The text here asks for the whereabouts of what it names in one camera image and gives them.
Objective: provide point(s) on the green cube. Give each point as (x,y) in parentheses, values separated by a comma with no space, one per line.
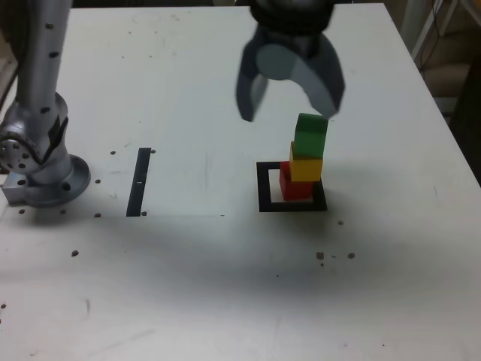
(310,143)

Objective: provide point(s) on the red cube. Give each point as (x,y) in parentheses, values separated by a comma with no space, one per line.
(297,190)

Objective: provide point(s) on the black tape strip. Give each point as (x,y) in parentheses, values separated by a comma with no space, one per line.
(138,180)

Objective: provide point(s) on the black tape square outline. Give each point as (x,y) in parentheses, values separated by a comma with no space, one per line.
(263,188)

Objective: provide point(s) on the dark furniture piece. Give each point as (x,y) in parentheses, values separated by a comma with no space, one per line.
(471,113)

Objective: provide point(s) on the white metal frame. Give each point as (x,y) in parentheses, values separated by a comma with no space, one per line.
(421,37)

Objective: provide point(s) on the yellow cube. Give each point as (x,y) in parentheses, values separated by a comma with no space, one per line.
(306,171)

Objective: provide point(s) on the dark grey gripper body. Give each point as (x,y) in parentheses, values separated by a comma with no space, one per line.
(300,45)

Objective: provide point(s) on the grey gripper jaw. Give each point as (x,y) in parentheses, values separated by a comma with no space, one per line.
(278,62)
(246,86)

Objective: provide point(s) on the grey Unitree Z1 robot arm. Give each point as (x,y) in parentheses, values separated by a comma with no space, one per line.
(41,75)

